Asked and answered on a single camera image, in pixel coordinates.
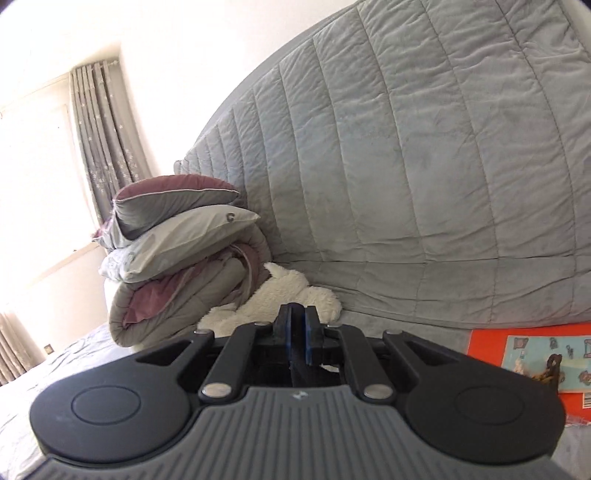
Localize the grey quilted headboard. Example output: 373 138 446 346
174 0 591 330

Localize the light grey pillow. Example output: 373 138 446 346
99 205 262 283

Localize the grey maroon pillow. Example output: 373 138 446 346
112 174 241 241

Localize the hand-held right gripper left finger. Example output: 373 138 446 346
134 304 295 400

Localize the orange book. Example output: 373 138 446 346
466 322 591 409

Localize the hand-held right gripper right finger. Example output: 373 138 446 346
302 305 455 400

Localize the grey patterned curtain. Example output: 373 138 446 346
69 60 148 229

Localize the beige curtain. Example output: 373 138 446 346
0 310 35 386

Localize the grey bed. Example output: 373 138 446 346
0 318 591 480

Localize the white plush dog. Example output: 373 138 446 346
198 262 342 340

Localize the folded grey pink duvet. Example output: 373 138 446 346
107 226 273 348

